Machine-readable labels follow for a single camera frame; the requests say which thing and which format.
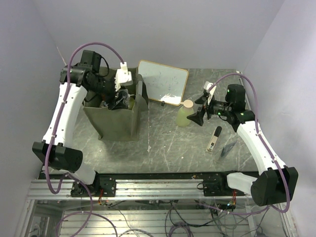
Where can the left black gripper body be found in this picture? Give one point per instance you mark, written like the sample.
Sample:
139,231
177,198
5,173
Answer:
109,90

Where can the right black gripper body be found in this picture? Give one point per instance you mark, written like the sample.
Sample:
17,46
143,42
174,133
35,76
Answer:
213,108

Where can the yellow pump lotion bottle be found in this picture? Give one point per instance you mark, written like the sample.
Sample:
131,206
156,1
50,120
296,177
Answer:
129,102

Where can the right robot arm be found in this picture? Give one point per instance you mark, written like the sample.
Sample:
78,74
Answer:
276,181

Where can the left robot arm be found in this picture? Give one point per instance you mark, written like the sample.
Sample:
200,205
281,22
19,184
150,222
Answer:
76,81

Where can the green canvas bag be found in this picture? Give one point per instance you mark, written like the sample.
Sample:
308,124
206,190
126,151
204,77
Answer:
121,124

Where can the green bottle pink pump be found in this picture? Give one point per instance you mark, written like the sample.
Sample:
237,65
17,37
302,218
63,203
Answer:
185,110

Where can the black beige slim tube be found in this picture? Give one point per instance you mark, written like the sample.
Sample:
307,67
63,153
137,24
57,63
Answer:
214,139

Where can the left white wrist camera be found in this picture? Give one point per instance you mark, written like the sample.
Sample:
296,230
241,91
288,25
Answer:
123,77

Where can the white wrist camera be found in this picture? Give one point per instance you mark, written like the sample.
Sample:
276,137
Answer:
123,77
210,90

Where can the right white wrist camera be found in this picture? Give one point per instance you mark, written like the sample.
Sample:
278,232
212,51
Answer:
210,90

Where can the small whiteboard wooden frame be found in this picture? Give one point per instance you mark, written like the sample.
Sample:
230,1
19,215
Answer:
164,83

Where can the aluminium rail frame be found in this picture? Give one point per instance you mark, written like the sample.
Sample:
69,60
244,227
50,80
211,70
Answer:
148,205

